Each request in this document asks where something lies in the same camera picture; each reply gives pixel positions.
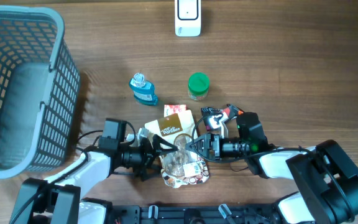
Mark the green lid jar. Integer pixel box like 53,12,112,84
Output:
188,72,210,101

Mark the grey plastic mesh basket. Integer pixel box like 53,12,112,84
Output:
0,6,81,179

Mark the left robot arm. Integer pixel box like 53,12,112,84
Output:
10,118,178,223

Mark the blue mouthwash bottle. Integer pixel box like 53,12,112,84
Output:
129,73,158,106

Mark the red snack packet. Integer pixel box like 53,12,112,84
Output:
163,105,187,117

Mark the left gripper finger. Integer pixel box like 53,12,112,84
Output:
135,166,162,182
152,134,178,156

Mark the white barcode scanner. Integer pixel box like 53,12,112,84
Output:
174,0,201,37

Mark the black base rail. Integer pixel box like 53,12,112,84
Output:
82,203,291,224

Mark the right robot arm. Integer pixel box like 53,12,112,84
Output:
186,112,358,223

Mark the white long pouch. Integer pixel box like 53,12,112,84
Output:
145,110,209,189

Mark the black red snack wrapper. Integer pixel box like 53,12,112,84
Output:
201,104,244,127

